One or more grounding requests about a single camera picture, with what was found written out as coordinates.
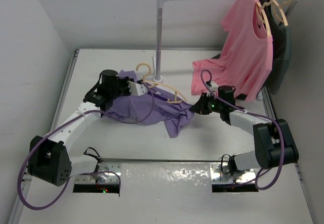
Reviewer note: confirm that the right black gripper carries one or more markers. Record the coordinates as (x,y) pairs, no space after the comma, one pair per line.
(200,107)

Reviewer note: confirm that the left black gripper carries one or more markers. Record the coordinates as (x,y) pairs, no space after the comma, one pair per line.
(124,80)

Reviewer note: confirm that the beige hanger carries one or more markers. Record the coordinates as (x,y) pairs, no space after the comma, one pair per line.
(259,8)
(176,96)
(279,13)

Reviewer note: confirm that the purple t shirt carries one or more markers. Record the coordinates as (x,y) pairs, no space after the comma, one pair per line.
(150,108)

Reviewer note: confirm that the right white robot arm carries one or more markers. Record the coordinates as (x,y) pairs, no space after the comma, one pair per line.
(274,145)

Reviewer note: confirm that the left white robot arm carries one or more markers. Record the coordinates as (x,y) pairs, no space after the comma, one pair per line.
(49,156)

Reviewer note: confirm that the pink t shirt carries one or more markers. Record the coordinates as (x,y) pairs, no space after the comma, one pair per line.
(246,59)

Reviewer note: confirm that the beige hanger in pink shirt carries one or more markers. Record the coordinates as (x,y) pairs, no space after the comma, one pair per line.
(259,8)

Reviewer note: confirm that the dark grey t shirt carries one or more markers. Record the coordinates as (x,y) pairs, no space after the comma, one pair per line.
(281,40)

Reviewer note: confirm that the beige hanger in dark shirt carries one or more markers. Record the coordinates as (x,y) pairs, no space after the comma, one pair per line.
(279,13)

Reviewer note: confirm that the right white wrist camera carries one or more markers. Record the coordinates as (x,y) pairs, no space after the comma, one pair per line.
(212,86)

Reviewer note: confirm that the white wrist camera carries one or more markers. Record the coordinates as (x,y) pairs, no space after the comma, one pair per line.
(212,86)
(137,89)

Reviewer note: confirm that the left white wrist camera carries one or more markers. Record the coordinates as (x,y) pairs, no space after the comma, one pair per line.
(137,89)

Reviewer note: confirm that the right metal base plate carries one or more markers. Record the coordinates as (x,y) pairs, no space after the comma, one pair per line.
(220,178)

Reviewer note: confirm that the metal base plate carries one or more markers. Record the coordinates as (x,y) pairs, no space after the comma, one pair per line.
(109,173)
(220,178)

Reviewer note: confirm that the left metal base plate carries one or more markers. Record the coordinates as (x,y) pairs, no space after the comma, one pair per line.
(109,173)

